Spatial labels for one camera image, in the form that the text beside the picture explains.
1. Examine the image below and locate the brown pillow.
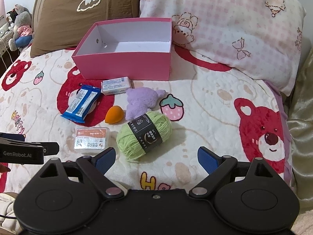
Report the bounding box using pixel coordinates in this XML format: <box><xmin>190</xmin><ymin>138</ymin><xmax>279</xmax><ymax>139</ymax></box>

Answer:
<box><xmin>30</xmin><ymin>0</ymin><xmax>141</xmax><ymax>59</ymax></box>

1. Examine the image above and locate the pink cardboard box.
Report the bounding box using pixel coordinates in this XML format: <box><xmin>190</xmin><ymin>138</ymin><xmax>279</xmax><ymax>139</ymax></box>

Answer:
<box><xmin>71</xmin><ymin>17</ymin><xmax>172</xmax><ymax>81</ymax></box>

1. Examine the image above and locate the clear floss pick box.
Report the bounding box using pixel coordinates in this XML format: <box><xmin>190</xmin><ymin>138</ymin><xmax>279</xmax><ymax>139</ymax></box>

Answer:
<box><xmin>74</xmin><ymin>127</ymin><xmax>110</xmax><ymax>155</ymax></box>

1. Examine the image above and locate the orange makeup sponge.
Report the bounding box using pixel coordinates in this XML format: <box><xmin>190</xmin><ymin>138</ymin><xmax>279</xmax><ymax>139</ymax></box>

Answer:
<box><xmin>105</xmin><ymin>106</ymin><xmax>125</xmax><ymax>124</ymax></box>

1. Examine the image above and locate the green yarn ball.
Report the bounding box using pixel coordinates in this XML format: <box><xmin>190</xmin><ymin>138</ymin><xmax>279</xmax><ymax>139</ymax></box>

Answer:
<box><xmin>116</xmin><ymin>111</ymin><xmax>172</xmax><ymax>162</ymax></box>

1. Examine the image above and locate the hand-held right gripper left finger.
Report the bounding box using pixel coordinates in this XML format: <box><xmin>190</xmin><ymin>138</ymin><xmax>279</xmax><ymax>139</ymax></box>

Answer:
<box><xmin>37</xmin><ymin>147</ymin><xmax>125</xmax><ymax>200</ymax></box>

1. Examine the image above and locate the white soap box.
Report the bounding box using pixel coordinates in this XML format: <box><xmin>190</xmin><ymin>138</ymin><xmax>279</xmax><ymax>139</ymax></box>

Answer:
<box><xmin>101</xmin><ymin>76</ymin><xmax>132</xmax><ymax>96</ymax></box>

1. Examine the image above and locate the white cloth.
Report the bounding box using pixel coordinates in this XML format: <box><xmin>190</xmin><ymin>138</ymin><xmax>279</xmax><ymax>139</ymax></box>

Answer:
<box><xmin>0</xmin><ymin>192</ymin><xmax>19</xmax><ymax>233</ymax></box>

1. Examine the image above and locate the beige headboard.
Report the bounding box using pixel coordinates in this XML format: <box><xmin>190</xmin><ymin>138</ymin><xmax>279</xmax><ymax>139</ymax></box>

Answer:
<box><xmin>31</xmin><ymin>0</ymin><xmax>49</xmax><ymax>33</ymax></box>

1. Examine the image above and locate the bear print blanket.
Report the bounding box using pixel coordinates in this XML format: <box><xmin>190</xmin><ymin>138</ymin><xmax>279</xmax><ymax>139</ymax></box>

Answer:
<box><xmin>0</xmin><ymin>43</ymin><xmax>297</xmax><ymax>201</ymax></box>

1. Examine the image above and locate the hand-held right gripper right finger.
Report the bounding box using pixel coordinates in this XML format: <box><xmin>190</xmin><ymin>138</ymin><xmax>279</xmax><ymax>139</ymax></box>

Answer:
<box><xmin>188</xmin><ymin>146</ymin><xmax>278</xmax><ymax>199</ymax></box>

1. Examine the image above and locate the blue wet wipes pack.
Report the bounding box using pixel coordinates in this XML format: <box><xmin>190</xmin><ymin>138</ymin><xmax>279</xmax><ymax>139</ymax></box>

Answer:
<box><xmin>60</xmin><ymin>84</ymin><xmax>102</xmax><ymax>123</ymax></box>

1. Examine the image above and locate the purple plush toy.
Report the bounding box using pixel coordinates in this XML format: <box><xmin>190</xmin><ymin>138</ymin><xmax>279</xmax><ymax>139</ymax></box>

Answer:
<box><xmin>125</xmin><ymin>88</ymin><xmax>167</xmax><ymax>121</ymax></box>

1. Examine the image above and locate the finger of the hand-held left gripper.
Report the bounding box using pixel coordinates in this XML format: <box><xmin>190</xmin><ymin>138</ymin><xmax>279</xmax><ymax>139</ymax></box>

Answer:
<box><xmin>43</xmin><ymin>142</ymin><xmax>60</xmax><ymax>156</ymax></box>
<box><xmin>0</xmin><ymin>132</ymin><xmax>26</xmax><ymax>142</ymax></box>

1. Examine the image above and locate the grey plush toy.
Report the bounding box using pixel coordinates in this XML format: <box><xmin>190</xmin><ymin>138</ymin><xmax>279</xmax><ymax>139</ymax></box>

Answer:
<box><xmin>8</xmin><ymin>4</ymin><xmax>33</xmax><ymax>50</ymax></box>

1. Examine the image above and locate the black white plush dog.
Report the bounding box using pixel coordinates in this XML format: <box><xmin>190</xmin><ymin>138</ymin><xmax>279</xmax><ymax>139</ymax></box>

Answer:
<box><xmin>6</xmin><ymin>8</ymin><xmax>19</xmax><ymax>30</ymax></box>

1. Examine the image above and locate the gold satin cloth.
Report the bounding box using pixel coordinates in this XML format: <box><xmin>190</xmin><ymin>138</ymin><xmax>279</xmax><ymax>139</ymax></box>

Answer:
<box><xmin>284</xmin><ymin>46</ymin><xmax>313</xmax><ymax>216</ymax></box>

